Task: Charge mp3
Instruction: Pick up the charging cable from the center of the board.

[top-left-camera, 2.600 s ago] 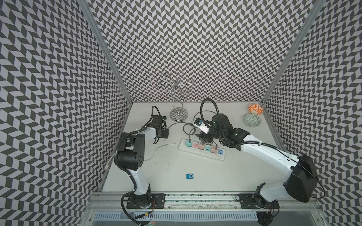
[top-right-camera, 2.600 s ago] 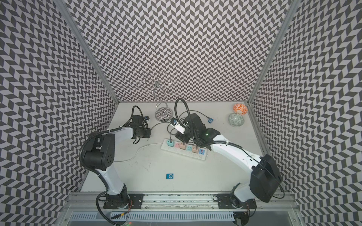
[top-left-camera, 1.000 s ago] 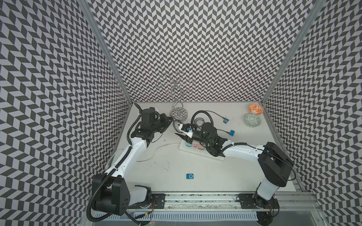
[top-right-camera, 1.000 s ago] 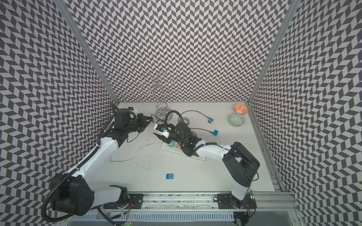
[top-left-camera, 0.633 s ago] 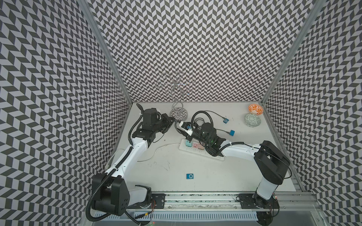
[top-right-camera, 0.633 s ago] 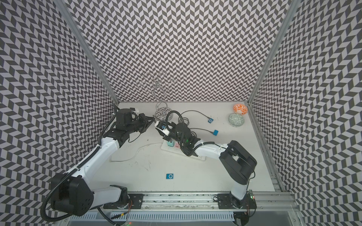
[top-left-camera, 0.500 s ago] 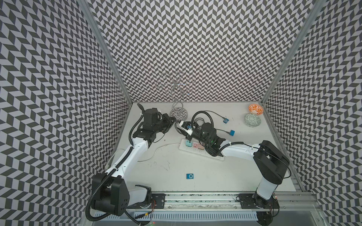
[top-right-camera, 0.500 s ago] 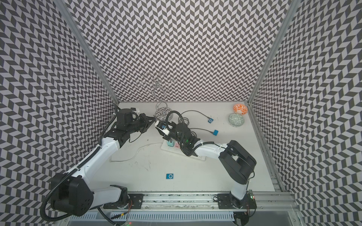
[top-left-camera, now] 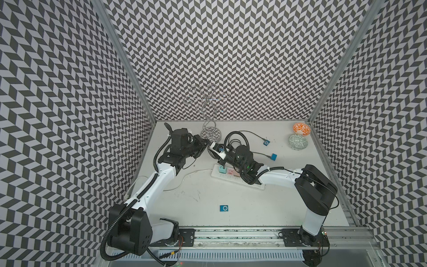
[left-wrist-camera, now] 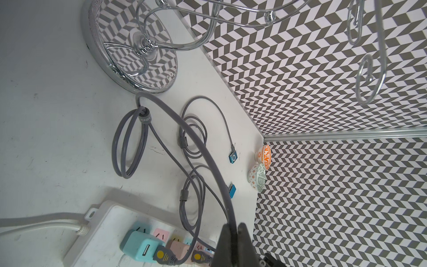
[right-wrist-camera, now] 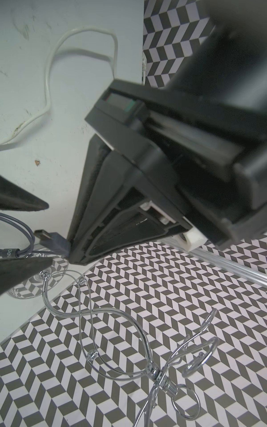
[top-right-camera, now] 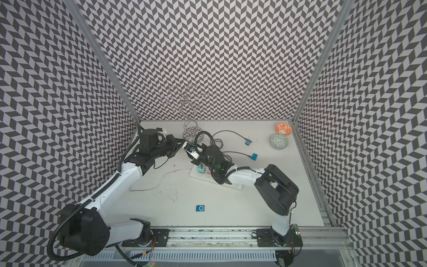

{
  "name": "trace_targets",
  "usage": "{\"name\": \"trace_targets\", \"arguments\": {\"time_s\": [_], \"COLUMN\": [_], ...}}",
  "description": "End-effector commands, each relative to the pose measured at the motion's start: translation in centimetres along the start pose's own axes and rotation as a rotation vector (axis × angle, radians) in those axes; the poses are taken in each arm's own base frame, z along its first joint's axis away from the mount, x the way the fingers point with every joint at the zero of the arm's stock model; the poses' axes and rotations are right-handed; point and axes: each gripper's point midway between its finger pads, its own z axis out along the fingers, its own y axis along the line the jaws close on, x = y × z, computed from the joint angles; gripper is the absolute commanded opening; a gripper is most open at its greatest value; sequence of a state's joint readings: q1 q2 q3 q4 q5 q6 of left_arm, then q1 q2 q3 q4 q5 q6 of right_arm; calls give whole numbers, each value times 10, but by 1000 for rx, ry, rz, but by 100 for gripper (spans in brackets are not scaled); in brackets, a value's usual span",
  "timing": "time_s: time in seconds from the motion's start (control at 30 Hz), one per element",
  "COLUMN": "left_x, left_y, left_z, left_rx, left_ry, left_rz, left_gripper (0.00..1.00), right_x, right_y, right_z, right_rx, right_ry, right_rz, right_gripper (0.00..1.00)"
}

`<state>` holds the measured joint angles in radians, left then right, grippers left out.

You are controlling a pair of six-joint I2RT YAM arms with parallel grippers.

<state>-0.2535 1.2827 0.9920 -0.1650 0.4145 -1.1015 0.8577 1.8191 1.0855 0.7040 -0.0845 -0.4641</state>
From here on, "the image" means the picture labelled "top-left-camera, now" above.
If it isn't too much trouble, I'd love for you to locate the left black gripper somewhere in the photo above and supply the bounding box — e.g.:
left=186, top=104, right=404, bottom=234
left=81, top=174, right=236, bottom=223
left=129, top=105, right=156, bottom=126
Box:
left=182, top=134, right=210, bottom=159

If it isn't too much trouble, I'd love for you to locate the teal usb charger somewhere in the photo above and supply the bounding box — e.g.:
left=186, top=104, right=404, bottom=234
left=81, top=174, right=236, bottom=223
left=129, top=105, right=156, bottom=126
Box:
left=219, top=165, right=228, bottom=174

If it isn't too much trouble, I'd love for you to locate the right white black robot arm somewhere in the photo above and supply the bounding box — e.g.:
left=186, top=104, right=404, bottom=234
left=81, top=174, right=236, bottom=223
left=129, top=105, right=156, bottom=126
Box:
left=209, top=131, right=338, bottom=247

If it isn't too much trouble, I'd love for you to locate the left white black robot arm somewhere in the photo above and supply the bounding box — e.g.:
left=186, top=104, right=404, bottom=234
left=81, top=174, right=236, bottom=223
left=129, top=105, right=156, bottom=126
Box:
left=100, top=123, right=211, bottom=261

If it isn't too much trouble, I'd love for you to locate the white colourful power strip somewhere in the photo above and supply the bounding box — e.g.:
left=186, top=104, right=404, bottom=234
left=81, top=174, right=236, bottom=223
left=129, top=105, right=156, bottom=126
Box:
left=211, top=164, right=265, bottom=190

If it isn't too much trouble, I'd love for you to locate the green patterned bowl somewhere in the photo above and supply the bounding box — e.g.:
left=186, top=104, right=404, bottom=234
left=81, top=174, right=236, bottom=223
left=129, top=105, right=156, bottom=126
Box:
left=288, top=134, right=308, bottom=151

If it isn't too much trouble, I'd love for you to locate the orange patterned bowl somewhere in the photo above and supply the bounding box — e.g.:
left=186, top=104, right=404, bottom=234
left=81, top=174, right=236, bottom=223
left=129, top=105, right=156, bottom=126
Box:
left=292, top=122, right=311, bottom=136

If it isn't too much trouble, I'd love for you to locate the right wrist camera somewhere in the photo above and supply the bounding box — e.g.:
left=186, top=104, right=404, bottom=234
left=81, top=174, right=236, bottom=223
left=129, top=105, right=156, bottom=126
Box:
left=210, top=142, right=227, bottom=160

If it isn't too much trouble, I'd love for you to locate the chrome wire cup stand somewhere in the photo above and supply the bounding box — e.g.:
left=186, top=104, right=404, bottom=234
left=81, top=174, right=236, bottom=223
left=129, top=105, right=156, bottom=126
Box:
left=185, top=83, right=229, bottom=142

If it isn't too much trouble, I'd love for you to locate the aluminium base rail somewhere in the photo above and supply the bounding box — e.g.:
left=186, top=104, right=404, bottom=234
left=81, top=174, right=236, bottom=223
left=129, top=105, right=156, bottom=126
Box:
left=99, top=226, right=368, bottom=251

